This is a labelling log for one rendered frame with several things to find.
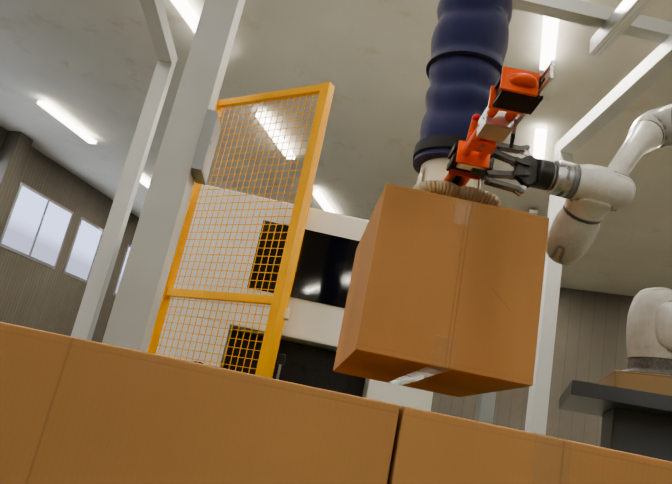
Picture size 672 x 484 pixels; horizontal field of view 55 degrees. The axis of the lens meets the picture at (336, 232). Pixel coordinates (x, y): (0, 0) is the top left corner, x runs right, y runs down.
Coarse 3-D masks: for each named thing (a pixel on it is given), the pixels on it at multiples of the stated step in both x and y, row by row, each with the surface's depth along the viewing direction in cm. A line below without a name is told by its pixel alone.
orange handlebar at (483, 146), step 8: (512, 80) 124; (520, 80) 124; (528, 80) 123; (536, 80) 124; (488, 112) 138; (496, 112) 136; (512, 120) 138; (472, 136) 149; (472, 144) 151; (480, 144) 150; (488, 144) 149; (464, 152) 157; (480, 152) 156; (488, 152) 153; (448, 176) 172; (464, 184) 174
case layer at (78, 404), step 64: (0, 384) 77; (64, 384) 78; (128, 384) 78; (192, 384) 79; (256, 384) 80; (0, 448) 75; (64, 448) 76; (128, 448) 76; (192, 448) 77; (256, 448) 78; (320, 448) 79; (384, 448) 79; (448, 448) 80; (512, 448) 81; (576, 448) 82
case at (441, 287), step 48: (384, 192) 152; (384, 240) 149; (432, 240) 150; (480, 240) 151; (528, 240) 152; (384, 288) 145; (432, 288) 146; (480, 288) 147; (528, 288) 148; (384, 336) 142; (432, 336) 143; (480, 336) 144; (528, 336) 145; (432, 384) 178; (480, 384) 157; (528, 384) 142
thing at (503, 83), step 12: (504, 72) 125; (516, 72) 126; (528, 72) 126; (504, 84) 125; (516, 84) 125; (492, 96) 132; (504, 96) 127; (516, 96) 126; (528, 96) 125; (492, 108) 132; (504, 108) 131; (516, 108) 130
